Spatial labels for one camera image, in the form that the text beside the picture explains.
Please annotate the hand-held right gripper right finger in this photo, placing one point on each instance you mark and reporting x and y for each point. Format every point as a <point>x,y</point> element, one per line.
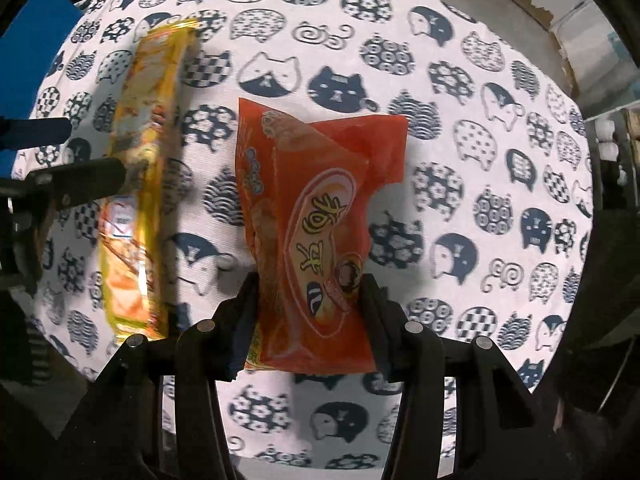
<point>376,322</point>

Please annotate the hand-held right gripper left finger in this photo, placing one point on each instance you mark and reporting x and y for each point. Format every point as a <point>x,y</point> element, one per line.
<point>241,332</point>

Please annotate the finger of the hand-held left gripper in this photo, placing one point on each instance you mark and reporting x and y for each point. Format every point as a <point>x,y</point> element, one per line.
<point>85,182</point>
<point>40,132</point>

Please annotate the long yellow snack packet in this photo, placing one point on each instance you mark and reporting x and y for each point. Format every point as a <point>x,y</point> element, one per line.
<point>140,135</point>

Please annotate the red-orange snack packet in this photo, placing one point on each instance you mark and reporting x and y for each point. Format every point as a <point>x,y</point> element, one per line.
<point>310,220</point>

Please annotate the blue bag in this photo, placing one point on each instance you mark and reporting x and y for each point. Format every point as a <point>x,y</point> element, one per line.
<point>35,60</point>

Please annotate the cat print tablecloth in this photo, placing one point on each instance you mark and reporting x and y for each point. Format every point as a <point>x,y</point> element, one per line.
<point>450,200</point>

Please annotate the dark cloth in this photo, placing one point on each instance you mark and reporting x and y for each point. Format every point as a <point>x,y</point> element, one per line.
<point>600,310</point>

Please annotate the metal shelf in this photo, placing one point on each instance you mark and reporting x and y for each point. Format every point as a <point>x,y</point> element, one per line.
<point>615,150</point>

